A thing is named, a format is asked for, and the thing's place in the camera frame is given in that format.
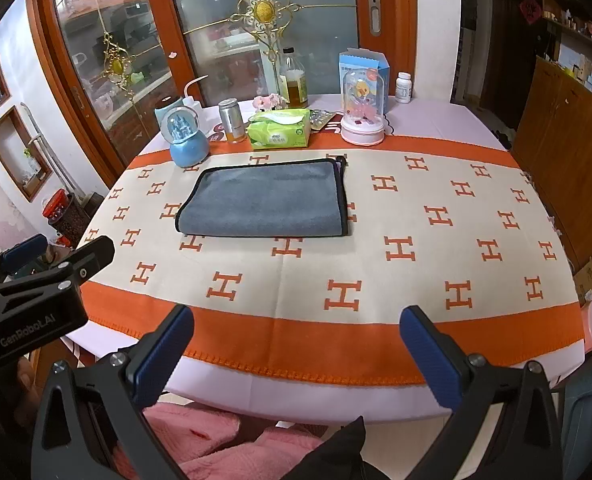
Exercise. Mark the blue carton box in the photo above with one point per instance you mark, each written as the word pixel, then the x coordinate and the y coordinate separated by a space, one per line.
pixel 376 67

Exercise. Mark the wooden framed glass door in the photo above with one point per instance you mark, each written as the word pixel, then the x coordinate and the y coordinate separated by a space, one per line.
pixel 321 20

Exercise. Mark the duck dome music box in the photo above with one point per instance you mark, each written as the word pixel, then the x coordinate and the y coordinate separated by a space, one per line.
pixel 361 132

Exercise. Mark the pill blister pack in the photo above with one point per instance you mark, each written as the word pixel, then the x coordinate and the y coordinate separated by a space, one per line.
pixel 321 119

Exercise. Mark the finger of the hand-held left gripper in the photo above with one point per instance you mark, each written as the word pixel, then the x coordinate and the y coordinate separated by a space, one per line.
pixel 93 255
pixel 23 251

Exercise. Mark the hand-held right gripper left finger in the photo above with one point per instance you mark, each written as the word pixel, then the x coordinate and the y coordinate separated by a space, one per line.
pixel 160 360

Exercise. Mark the dark teal cloth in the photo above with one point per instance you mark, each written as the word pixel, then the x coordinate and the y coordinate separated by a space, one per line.
pixel 588 425

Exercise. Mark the wooden wall shelf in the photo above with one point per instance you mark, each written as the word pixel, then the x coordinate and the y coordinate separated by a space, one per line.
pixel 573 35

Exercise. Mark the red bucket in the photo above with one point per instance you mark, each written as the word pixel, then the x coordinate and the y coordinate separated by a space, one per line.
pixel 58 206

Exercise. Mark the teal round humidifier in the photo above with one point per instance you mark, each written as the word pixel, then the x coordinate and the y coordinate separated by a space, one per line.
pixel 168 105

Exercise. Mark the red wall decoration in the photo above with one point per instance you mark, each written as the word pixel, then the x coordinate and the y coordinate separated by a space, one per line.
pixel 529 9

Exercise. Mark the pink fleece clothing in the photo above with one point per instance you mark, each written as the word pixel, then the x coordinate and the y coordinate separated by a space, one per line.
pixel 200 435

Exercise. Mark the large gold door ornament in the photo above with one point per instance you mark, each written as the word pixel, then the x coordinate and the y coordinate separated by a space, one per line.
pixel 263 10

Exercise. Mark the orange patterned table blanket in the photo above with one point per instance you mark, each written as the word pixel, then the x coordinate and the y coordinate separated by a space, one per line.
pixel 376 240

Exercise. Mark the small gold door ornament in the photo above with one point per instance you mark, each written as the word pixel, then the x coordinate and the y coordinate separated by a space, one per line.
pixel 115 65

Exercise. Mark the green tissue pack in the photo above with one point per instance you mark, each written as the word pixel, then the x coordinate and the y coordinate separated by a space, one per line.
pixel 281 135

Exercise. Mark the grey towel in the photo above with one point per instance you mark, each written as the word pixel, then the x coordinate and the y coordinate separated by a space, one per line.
pixel 266 200

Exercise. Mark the silver can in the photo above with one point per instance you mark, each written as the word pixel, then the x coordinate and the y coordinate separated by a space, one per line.
pixel 231 121

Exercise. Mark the wooden cabinet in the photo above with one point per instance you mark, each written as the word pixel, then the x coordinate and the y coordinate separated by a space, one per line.
pixel 561 125

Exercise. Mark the dark woven basket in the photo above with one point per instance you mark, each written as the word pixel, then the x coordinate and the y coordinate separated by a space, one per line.
pixel 75 225

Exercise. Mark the pink toy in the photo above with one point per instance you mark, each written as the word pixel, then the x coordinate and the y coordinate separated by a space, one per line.
pixel 268 102

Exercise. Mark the glass bottle with amber liquid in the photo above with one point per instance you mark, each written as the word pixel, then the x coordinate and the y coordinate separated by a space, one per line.
pixel 293 87

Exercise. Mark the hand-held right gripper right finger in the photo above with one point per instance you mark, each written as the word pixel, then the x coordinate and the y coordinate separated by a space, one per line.
pixel 432 360

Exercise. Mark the blue snow globe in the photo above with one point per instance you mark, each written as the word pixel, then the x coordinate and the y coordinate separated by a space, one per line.
pixel 188 152

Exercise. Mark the person's left hand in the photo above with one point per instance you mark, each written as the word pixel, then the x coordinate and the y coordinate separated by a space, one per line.
pixel 25 372

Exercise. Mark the white pill bottle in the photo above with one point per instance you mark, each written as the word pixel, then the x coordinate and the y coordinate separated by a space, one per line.
pixel 403 90

